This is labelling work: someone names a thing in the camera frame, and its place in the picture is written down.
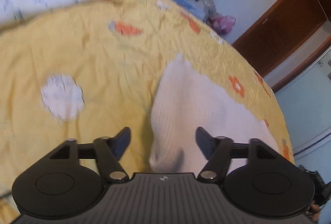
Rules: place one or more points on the pink plastic bag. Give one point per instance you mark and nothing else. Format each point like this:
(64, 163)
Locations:
(223, 22)

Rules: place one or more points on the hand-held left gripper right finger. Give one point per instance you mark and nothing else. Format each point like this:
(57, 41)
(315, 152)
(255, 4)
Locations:
(204, 138)

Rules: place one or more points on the light blue towel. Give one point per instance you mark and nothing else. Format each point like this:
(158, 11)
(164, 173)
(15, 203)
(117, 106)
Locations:
(186, 3)

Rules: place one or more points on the white wardrobe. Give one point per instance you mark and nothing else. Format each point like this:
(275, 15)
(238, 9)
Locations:
(305, 110)

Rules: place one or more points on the brown wooden door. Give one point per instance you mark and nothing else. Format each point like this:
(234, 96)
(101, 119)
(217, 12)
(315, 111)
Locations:
(279, 32)

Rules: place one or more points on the clear plastic bag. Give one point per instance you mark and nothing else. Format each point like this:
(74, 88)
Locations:
(208, 6)

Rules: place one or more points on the yellow printed bed sheet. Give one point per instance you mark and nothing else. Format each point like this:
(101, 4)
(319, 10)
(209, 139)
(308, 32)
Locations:
(90, 58)

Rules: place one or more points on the white knit sweater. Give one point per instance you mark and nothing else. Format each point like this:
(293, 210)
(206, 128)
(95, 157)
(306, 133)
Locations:
(186, 110)

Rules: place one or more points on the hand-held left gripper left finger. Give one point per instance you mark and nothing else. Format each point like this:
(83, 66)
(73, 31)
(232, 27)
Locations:
(122, 140)

